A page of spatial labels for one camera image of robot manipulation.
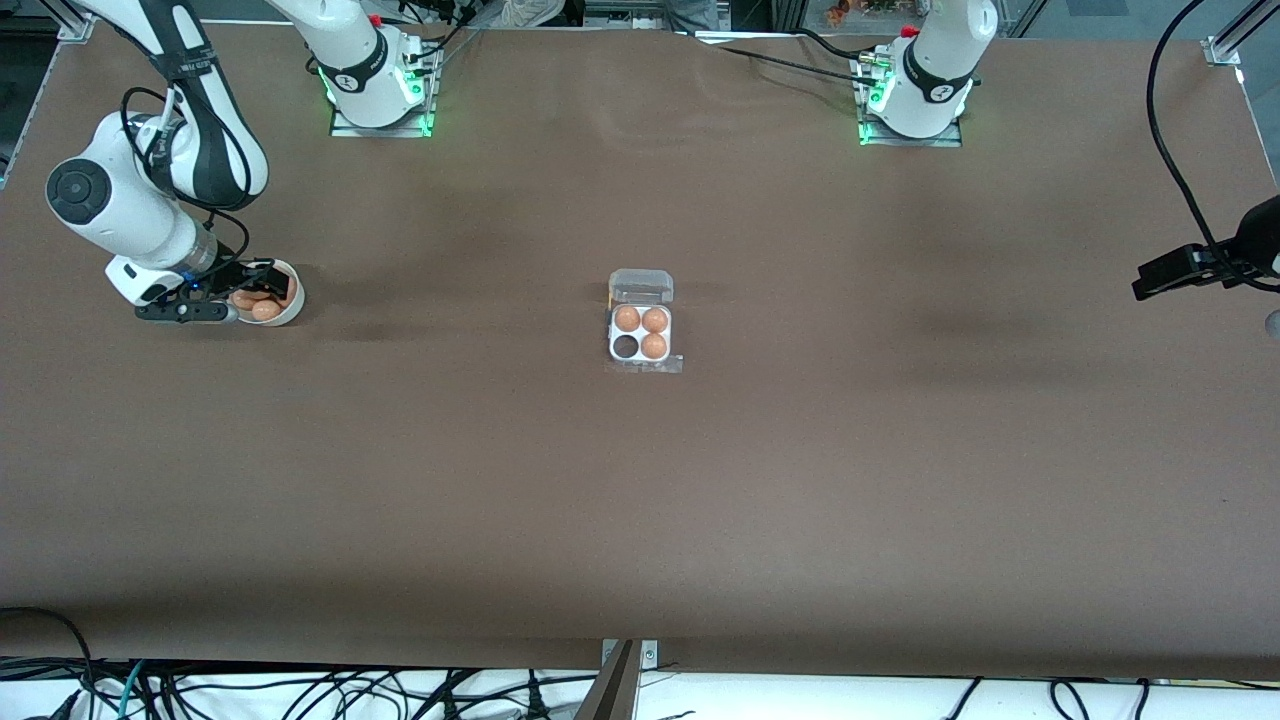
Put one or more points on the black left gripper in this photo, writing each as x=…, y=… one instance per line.
x=1262, y=238

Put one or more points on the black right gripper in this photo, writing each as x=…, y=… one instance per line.
x=232, y=277

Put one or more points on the clear plastic egg box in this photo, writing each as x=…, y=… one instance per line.
x=640, y=285

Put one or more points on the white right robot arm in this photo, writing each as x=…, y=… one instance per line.
x=150, y=215

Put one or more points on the white round bowl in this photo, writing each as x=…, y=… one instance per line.
x=293, y=314

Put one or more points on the brown table cover sheet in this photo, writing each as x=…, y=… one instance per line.
x=640, y=500

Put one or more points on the orange background object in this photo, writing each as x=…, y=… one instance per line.
x=838, y=12

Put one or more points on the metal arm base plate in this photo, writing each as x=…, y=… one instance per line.
x=952, y=138
x=425, y=118

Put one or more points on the silver mounting bracket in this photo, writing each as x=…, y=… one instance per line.
x=650, y=655

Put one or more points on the grey camera pole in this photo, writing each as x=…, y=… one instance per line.
x=612, y=690

